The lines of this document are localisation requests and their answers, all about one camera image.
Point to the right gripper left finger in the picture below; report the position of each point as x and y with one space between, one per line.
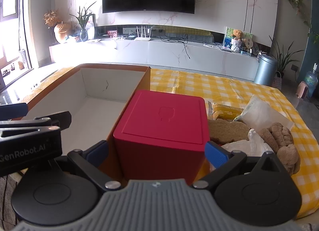
86 163

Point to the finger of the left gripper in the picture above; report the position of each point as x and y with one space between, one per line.
12 111

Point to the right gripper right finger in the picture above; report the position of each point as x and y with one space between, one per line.
226 164

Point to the white tissue paper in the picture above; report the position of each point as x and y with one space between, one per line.
254 146

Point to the brown flat sponge cloth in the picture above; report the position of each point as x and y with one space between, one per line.
223 132

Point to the yellow snack packet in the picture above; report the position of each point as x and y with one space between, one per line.
219 111

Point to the white plastic bag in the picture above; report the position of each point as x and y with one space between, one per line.
258 114

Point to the large orange open box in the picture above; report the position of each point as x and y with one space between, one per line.
96 95

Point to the yellow checkered tablecloth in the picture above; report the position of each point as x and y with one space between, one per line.
240 94

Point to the red square box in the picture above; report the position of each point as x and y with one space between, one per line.
162 136

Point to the woven plant basket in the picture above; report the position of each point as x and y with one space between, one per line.
277 82

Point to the grey metal trash bin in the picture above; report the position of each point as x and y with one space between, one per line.
267 67

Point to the orange round vase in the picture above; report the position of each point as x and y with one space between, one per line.
62 30

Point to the dried yellow flowers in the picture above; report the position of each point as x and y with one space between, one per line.
51 18

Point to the white tv cabinet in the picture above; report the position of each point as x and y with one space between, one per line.
157 53

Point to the pink small heater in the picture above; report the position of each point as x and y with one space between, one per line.
302 90

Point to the potted plant by bin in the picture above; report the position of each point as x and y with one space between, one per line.
283 56

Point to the blue water jug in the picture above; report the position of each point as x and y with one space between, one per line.
311 80

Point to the teddy bear toy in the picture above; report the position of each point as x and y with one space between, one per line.
236 40

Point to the green leafy potted plant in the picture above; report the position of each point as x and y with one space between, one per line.
83 15

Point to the green picture book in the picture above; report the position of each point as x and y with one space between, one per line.
247 44

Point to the pink photo card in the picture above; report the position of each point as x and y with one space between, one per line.
112 33

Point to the white wifi router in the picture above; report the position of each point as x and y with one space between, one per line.
143 34

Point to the hanging ivy plant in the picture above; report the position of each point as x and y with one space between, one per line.
299 7

